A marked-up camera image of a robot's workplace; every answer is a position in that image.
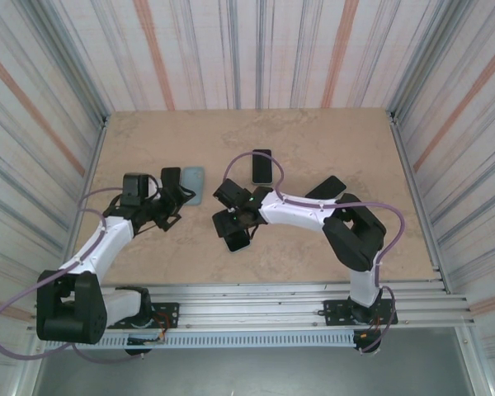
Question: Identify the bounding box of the slotted grey cable duct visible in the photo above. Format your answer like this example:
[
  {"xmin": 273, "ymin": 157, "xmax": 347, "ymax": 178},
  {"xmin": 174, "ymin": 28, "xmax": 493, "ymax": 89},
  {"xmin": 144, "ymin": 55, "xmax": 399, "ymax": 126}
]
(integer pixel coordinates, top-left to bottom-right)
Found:
[{"xmin": 44, "ymin": 332, "xmax": 356, "ymax": 351}]

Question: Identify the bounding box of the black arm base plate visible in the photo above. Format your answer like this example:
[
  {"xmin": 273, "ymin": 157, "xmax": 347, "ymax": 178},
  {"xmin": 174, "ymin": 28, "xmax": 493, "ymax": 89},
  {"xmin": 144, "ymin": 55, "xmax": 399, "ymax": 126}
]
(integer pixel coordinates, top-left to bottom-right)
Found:
[
  {"xmin": 106, "ymin": 302, "xmax": 181, "ymax": 330},
  {"xmin": 322, "ymin": 297, "xmax": 398, "ymax": 327}
]

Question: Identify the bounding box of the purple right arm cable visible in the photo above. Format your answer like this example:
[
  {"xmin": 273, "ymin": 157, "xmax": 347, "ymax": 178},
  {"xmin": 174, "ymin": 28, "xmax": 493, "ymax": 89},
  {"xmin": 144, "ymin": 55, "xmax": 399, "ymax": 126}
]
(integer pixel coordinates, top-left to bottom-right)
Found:
[{"xmin": 224, "ymin": 151, "xmax": 406, "ymax": 356}]

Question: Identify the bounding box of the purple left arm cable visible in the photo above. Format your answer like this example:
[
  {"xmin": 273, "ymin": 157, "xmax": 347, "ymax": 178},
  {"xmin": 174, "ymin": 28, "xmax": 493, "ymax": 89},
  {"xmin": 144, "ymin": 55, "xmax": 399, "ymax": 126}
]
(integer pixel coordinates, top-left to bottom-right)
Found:
[{"xmin": 0, "ymin": 175, "xmax": 158, "ymax": 364}]

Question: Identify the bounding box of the aluminium rail frame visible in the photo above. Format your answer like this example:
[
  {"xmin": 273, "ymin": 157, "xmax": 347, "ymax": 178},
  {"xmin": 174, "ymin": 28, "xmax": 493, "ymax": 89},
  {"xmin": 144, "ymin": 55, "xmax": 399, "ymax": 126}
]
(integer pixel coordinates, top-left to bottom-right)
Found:
[{"xmin": 26, "ymin": 281, "xmax": 478, "ymax": 333}]

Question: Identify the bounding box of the aluminium side rail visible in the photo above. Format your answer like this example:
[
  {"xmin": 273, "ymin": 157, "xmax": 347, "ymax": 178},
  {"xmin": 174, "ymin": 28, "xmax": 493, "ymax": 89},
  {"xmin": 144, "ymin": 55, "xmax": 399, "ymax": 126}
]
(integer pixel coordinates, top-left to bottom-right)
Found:
[
  {"xmin": 51, "ymin": 113, "xmax": 111, "ymax": 300},
  {"xmin": 388, "ymin": 109, "xmax": 450, "ymax": 295}
]

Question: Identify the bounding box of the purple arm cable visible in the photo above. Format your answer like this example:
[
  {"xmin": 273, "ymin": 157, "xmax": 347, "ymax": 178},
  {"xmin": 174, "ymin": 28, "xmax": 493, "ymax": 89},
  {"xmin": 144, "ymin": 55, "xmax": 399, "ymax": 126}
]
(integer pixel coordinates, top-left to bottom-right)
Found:
[
  {"xmin": 224, "ymin": 151, "xmax": 406, "ymax": 356},
  {"xmin": 0, "ymin": 175, "xmax": 158, "ymax": 364}
]

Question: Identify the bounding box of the red black wire bundle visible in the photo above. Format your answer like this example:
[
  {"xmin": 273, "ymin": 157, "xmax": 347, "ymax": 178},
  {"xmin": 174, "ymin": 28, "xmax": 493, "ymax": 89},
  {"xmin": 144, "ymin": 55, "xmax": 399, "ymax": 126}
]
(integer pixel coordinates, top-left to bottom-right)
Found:
[
  {"xmin": 354, "ymin": 315, "xmax": 384, "ymax": 343},
  {"xmin": 155, "ymin": 312, "xmax": 171, "ymax": 343}
]

